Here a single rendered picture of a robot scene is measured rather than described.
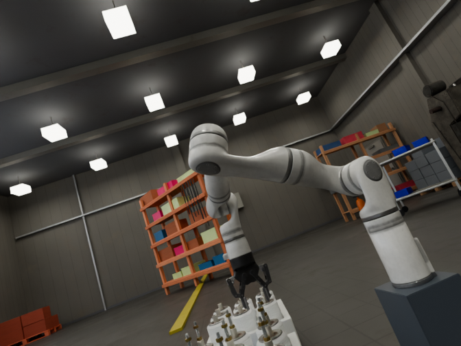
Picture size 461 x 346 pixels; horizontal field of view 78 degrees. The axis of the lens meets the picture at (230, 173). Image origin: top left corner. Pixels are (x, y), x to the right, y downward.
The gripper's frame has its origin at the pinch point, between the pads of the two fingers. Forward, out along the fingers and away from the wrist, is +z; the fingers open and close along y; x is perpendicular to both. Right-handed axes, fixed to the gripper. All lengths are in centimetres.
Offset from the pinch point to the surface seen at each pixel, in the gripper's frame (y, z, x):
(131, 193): -120, -354, 1077
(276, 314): 13.5, 15.5, 37.4
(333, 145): 507, -184, 631
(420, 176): 624, -11, 526
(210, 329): -14.3, 11.4, 44.1
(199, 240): 34, -54, 550
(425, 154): 624, -58, 478
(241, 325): -1.7, 14.2, 40.5
